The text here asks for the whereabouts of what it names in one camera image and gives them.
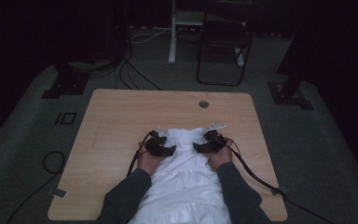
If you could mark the white garment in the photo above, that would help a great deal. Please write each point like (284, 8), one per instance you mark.
(183, 186)

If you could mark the grey tape piece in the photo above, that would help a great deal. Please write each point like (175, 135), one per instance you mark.
(57, 193)
(279, 190)

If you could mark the white metal desk frame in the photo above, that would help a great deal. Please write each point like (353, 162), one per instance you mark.
(172, 46)

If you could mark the person's left hand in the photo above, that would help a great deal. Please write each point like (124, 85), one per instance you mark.
(146, 161)

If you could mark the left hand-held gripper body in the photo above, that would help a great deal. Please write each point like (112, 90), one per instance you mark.
(156, 146)

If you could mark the black folding chair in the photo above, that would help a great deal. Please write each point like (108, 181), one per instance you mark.
(223, 34)

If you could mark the grey table grommet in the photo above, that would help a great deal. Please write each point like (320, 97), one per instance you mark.
(203, 104)

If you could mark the person's right hand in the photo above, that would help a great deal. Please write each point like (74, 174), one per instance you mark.
(222, 158)

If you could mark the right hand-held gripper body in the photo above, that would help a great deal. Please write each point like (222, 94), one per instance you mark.
(215, 144)

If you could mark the black stand base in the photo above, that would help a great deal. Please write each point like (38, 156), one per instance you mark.
(68, 84)

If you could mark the dark tower case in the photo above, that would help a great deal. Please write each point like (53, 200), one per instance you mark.
(116, 31)

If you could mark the black stand with base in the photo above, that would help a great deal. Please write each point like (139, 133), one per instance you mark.
(289, 93)

